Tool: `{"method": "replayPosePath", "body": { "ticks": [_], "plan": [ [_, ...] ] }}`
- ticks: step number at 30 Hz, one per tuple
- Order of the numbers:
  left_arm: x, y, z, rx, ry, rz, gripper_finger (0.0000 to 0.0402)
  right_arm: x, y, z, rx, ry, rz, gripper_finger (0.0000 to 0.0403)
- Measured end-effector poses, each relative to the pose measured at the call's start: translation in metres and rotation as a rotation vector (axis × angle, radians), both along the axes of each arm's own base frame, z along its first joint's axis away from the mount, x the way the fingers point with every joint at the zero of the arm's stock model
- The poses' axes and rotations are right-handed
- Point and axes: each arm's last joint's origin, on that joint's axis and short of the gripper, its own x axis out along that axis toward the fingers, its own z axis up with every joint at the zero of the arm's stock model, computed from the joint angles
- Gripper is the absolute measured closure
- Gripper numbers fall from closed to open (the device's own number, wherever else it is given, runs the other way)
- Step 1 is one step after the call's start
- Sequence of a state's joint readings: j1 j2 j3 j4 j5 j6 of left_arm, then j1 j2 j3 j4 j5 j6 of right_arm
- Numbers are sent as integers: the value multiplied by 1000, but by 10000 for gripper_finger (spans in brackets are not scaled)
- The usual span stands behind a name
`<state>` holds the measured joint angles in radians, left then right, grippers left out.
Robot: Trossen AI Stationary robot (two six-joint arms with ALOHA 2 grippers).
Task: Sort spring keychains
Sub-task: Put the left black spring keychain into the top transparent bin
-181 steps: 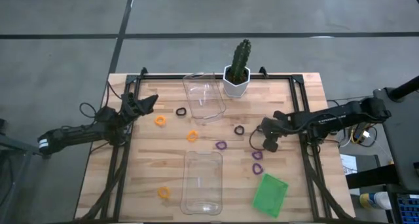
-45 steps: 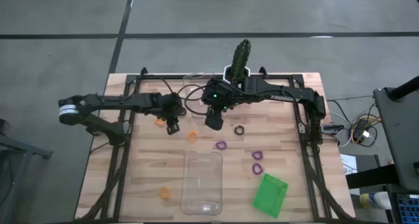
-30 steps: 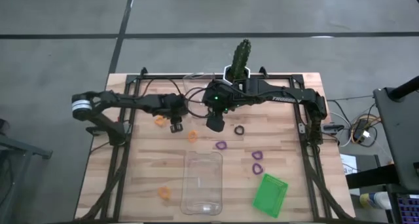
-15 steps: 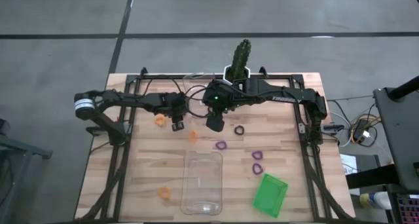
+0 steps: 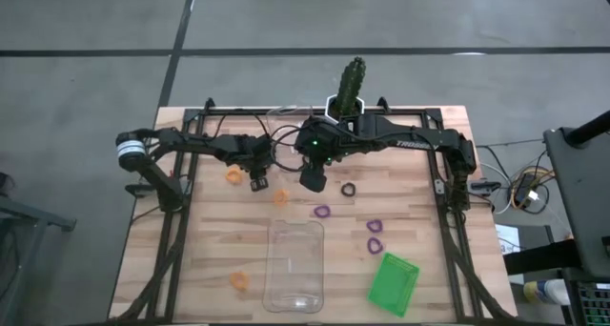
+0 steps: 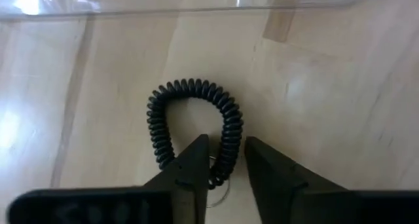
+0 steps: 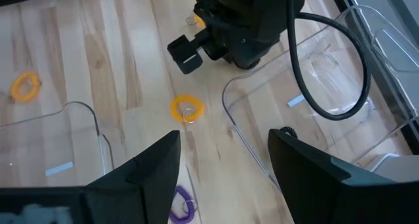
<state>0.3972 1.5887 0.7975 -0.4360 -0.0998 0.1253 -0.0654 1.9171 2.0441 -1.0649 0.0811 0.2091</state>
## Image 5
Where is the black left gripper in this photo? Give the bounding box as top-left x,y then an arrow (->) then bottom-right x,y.
241,137 -> 275,193

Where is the black metal table frame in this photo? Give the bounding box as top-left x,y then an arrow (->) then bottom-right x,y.
112,96 -> 514,326

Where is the black pole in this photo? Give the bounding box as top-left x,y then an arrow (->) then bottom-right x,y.
565,110 -> 610,146

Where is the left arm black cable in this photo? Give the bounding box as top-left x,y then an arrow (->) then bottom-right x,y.
212,112 -> 271,139

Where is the white paper sheet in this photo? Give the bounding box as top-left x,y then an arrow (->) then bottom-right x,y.
494,223 -> 526,256

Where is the white spray bottle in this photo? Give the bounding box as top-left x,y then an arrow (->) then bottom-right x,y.
522,278 -> 571,306

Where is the grey side table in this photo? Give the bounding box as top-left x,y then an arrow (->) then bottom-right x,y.
542,125 -> 610,279

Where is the white hexagonal plant pot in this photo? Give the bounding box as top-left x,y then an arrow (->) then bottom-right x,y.
324,94 -> 366,125

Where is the grey metal furniture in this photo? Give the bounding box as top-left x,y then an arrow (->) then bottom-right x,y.
0,172 -> 77,326

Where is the bundle of floor cables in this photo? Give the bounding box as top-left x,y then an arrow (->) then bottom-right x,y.
476,137 -> 561,217

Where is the black table clamp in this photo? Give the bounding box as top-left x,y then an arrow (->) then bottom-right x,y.
124,183 -> 156,197
469,180 -> 502,194

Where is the green cactus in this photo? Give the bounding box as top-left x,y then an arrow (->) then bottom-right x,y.
333,56 -> 367,117

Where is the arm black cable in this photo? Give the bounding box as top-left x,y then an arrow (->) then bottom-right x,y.
269,124 -> 309,173
212,112 -> 271,139

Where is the green plastic tray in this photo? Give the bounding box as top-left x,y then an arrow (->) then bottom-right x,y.
367,252 -> 421,318

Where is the clear plastic container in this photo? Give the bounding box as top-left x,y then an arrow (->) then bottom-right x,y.
261,219 -> 326,315
265,105 -> 330,174

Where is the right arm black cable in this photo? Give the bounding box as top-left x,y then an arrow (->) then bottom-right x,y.
269,124 -> 309,173

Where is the dark plastic crate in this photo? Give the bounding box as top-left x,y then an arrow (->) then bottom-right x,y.
575,281 -> 610,326

